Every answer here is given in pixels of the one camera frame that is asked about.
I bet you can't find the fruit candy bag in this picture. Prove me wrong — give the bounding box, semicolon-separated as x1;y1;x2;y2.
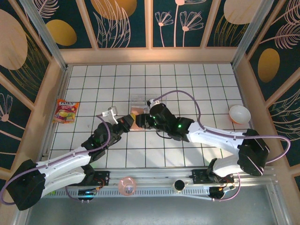
52;98;80;124

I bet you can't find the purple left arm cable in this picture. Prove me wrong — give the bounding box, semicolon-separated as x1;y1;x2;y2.
0;115;112;207

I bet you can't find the pink translucent cup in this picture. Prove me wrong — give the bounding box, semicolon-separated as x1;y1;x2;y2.
118;177;137;197

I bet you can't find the white bowl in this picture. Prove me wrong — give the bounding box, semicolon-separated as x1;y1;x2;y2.
229;105;251;124

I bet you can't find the aluminium frame post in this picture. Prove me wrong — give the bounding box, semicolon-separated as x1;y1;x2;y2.
231;0;280;68
19;0;69;71

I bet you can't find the grey slotted cable duct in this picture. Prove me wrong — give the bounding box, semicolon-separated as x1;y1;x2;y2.
50;186;211;200

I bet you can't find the black and white mug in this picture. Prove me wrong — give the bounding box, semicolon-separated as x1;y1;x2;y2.
172;179;187;193

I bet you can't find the pink leather card holder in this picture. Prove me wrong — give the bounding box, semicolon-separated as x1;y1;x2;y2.
129;105;151;131

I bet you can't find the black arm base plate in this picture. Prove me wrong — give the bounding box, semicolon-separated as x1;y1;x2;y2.
191;169;235;185
67;170;111;188

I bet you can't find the black controller board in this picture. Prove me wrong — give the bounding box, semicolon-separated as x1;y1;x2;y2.
78;187;97;203
209;186;227;202

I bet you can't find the clear acrylic card stand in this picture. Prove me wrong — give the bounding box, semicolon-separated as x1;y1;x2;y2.
130;93;168;112

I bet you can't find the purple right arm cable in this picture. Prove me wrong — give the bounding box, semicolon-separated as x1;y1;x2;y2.
150;90;292;202

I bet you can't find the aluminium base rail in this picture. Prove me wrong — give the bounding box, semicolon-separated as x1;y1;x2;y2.
41;165;281;188

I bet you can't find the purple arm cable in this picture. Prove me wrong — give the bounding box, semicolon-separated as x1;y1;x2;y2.
150;90;292;202
0;115;112;207

